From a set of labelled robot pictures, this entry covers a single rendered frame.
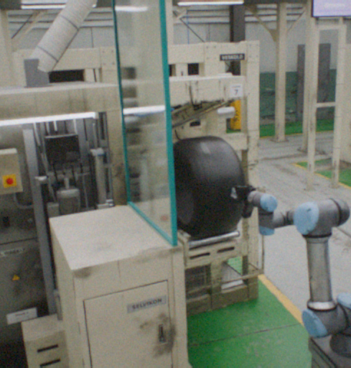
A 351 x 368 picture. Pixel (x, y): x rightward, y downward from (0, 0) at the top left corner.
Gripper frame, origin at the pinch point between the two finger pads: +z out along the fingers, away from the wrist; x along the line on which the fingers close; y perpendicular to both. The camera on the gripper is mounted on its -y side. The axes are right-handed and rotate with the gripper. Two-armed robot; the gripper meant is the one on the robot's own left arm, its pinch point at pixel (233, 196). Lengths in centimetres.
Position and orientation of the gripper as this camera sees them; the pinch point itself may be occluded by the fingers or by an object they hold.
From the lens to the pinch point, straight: 235.2
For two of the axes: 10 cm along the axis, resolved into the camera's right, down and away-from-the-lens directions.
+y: -0.9, -9.8, -1.8
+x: -9.2, 1.5, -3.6
